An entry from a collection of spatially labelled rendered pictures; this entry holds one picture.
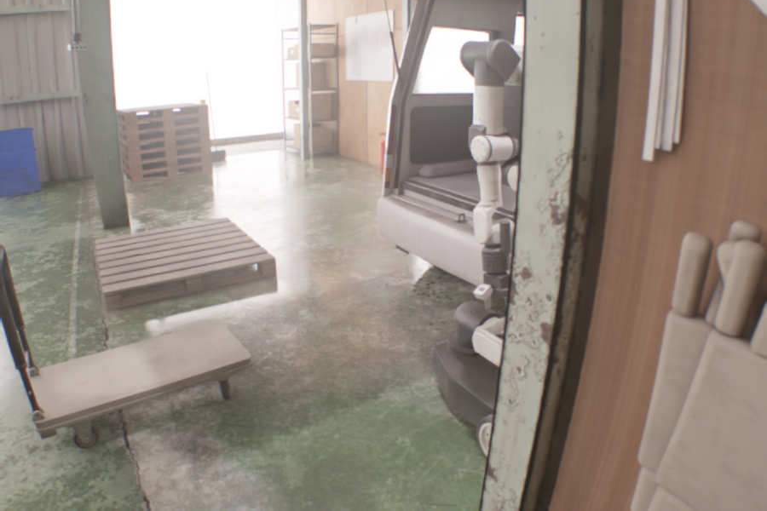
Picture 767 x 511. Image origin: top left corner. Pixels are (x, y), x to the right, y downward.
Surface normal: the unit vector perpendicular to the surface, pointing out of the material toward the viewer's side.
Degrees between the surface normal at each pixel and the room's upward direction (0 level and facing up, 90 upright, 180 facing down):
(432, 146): 90
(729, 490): 90
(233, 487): 0
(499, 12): 95
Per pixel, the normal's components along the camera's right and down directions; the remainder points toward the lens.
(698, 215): -0.84, 0.16
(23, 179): 0.77, 0.18
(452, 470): 0.00, -0.96
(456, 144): 0.55, 0.25
